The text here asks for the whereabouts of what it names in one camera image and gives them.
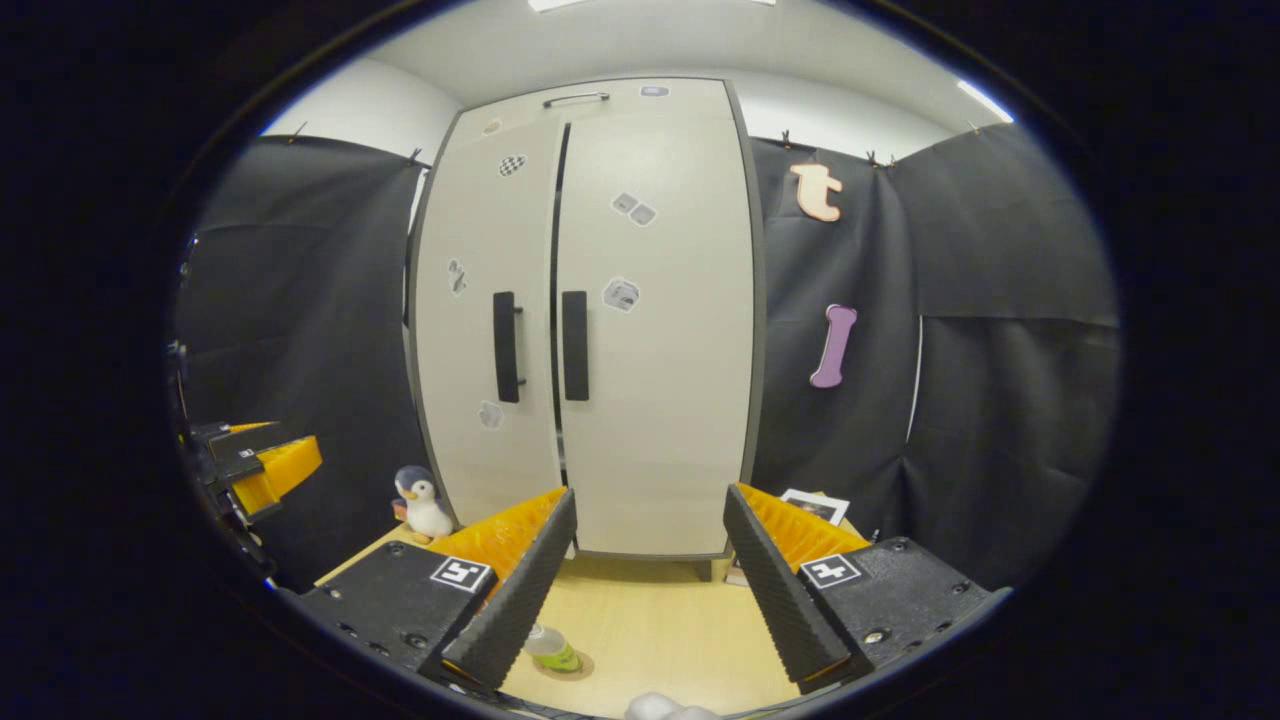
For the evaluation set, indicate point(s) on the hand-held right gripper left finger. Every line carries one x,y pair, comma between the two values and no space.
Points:
520,600

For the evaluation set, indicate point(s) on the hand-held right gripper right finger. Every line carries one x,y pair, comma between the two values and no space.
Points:
780,600

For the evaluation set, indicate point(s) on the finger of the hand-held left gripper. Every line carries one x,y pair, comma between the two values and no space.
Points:
285,465
245,440

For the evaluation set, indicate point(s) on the green label bottle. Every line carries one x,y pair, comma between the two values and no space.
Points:
555,655

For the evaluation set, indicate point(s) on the round brown coaster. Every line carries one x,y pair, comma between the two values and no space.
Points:
586,665

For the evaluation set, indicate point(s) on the white cabinet door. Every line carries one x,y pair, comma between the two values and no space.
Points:
520,240
680,400

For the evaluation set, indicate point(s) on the white cabinet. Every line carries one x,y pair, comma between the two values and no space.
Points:
759,300

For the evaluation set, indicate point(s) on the white cabinet drawer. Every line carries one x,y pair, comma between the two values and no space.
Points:
690,105

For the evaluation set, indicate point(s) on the stack of books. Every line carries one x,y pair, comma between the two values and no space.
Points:
815,507

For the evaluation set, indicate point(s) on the penguin plush toy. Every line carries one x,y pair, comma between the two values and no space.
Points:
428,518

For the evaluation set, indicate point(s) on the ceiling light panel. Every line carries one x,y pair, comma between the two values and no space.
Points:
560,4
985,100

